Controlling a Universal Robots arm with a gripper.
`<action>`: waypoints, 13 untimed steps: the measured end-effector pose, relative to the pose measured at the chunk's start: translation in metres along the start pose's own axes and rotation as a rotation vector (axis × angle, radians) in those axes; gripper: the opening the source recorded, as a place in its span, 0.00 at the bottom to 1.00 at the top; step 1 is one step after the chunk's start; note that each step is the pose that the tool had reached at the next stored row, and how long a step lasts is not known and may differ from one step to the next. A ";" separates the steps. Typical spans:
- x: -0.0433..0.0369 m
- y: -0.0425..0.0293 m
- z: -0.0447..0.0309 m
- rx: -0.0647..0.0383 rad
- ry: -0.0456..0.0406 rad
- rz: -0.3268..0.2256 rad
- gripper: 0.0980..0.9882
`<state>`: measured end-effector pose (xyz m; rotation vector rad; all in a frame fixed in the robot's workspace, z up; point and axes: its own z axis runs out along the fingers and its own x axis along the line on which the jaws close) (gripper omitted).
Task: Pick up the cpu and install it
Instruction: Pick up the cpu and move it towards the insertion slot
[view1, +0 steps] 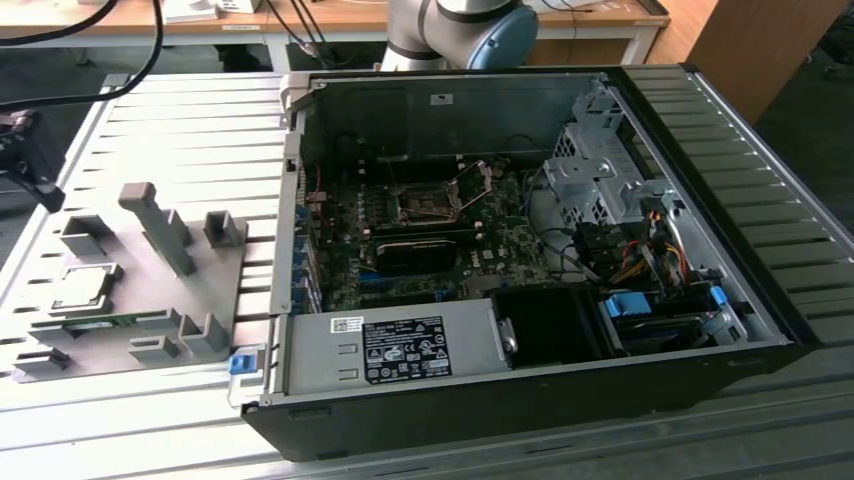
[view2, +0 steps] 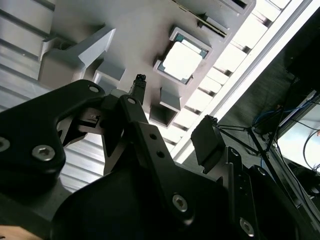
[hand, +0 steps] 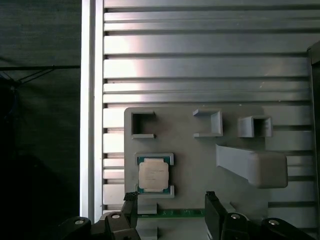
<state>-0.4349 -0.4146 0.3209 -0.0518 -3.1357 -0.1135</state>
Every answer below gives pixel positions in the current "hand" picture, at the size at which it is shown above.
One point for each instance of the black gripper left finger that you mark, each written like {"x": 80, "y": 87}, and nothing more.
{"x": 131, "y": 215}

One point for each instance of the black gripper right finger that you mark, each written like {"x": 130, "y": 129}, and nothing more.
{"x": 215, "y": 217}

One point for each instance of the silver CPU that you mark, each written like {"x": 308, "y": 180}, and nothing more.
{"x": 153, "y": 175}

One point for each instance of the green RAM stick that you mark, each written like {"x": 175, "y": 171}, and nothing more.
{"x": 175, "y": 213}

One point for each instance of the grey parts rack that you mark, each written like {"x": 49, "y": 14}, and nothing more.
{"x": 195, "y": 170}

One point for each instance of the black open PC case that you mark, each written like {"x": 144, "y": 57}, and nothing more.
{"x": 315, "y": 53}

